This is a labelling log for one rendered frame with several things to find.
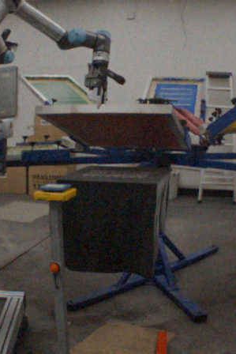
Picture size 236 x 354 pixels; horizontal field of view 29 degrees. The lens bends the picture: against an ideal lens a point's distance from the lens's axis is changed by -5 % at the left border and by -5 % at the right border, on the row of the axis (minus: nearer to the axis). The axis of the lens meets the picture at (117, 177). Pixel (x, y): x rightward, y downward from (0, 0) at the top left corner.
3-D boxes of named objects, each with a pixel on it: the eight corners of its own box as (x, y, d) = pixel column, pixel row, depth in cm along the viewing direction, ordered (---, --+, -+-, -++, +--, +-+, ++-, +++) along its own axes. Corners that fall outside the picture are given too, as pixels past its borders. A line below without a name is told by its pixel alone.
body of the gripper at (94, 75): (88, 92, 199) (91, 66, 200) (108, 92, 197) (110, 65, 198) (83, 87, 192) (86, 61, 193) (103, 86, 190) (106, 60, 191)
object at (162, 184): (155, 276, 204) (157, 182, 198) (147, 276, 205) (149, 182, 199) (170, 247, 248) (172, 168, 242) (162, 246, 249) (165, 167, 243)
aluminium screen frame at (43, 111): (171, 114, 184) (171, 104, 184) (34, 114, 198) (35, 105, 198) (189, 149, 259) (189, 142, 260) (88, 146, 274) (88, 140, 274)
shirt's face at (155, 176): (155, 184, 197) (155, 183, 196) (56, 180, 207) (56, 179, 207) (170, 169, 242) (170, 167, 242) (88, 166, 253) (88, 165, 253)
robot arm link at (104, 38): (89, 32, 198) (105, 37, 203) (87, 54, 196) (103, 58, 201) (99, 27, 191) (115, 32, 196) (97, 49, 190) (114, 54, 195)
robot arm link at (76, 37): (61, 45, 194) (83, 50, 200) (74, 42, 184) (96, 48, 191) (65, 28, 193) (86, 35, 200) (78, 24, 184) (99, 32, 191)
